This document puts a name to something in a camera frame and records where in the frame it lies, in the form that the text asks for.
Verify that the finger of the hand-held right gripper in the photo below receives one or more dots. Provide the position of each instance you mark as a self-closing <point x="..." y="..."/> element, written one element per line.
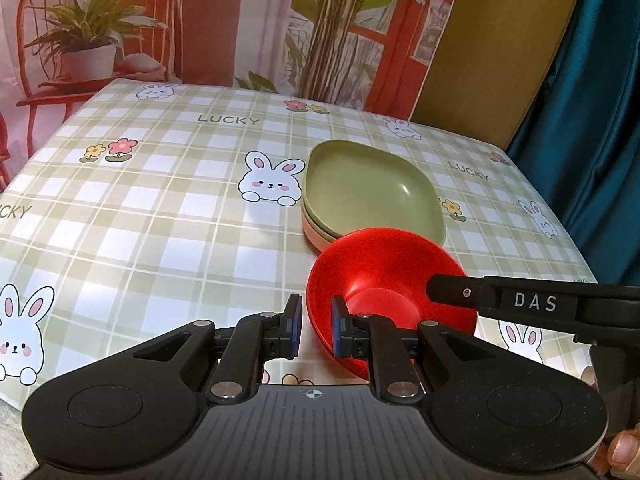
<point x="500" y="300"/>

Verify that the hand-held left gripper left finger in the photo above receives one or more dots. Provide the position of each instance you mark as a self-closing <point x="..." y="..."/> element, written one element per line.
<point x="296" y="321"/>

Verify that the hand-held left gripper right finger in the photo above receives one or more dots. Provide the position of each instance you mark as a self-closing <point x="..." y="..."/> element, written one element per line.
<point x="337" y="327"/>

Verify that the beige square plate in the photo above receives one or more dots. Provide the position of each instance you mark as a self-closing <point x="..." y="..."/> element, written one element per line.
<point x="315" y="241"/>

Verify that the person's right hand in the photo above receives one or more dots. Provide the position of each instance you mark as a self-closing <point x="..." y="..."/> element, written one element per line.
<point x="625" y="447"/>

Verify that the checked rabbit print tablecloth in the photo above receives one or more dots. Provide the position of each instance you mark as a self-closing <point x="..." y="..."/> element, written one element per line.
<point x="175" y="210"/>

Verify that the teal curtain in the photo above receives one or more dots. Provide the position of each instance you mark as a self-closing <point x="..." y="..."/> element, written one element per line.
<point x="590" y="135"/>

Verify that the olive yellow panel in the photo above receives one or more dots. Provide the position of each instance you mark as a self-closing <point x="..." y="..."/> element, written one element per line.
<point x="490" y="45"/>

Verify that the printed backdrop cloth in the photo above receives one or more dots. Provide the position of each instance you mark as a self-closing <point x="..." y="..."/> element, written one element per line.
<point x="225" y="20"/>

